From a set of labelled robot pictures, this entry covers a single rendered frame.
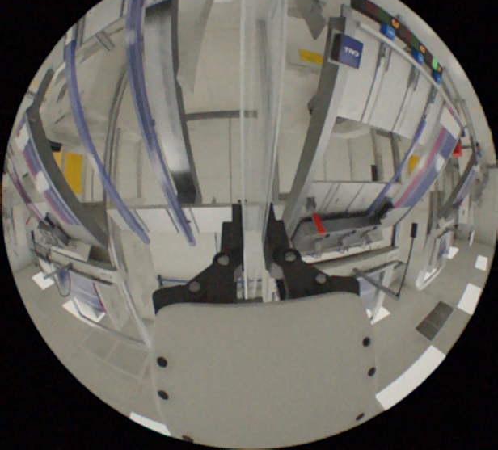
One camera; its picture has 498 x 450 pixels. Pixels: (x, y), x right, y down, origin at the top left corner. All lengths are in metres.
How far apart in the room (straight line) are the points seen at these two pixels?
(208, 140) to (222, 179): 0.50
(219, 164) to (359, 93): 1.90
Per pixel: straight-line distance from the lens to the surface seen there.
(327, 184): 0.46
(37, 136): 0.66
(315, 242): 0.58
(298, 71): 0.59
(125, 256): 1.01
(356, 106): 0.36
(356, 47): 0.28
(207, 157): 2.13
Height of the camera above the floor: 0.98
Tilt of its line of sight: 4 degrees up
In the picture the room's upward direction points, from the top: 178 degrees clockwise
